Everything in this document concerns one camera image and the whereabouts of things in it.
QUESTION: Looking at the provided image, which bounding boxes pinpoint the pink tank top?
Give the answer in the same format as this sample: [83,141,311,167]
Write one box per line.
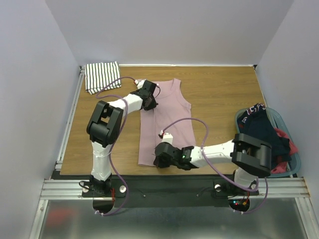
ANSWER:
[138,79,196,166]

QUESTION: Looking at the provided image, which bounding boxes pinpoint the black white striped tank top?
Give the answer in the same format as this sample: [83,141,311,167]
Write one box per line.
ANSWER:
[85,61,122,95]

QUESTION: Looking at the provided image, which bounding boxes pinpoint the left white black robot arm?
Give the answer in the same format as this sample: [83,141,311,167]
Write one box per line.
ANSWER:
[80,80,158,197]

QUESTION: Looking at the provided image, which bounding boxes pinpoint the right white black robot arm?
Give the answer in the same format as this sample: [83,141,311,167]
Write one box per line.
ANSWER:
[154,133,272,194]

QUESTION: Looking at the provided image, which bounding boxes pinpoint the navy patterned garment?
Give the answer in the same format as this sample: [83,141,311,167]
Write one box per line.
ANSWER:
[237,103,283,161]

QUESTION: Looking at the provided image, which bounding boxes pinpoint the teal laundry basket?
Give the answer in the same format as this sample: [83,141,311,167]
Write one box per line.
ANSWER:
[235,107,301,178]

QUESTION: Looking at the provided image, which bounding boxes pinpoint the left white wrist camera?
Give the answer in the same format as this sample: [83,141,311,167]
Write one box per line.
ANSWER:
[134,79,146,89]

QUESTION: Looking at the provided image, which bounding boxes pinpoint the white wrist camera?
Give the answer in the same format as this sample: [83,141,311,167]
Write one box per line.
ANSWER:
[159,131,173,144]
[134,79,146,89]

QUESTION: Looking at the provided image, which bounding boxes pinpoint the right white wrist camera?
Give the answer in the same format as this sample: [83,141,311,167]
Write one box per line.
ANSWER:
[159,131,173,144]

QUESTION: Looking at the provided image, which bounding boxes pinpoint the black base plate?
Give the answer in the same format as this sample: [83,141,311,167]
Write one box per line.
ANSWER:
[79,175,259,212]

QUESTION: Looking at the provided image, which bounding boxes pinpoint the aluminium frame rail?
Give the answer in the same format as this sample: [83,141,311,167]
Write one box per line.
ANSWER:
[40,178,310,200]

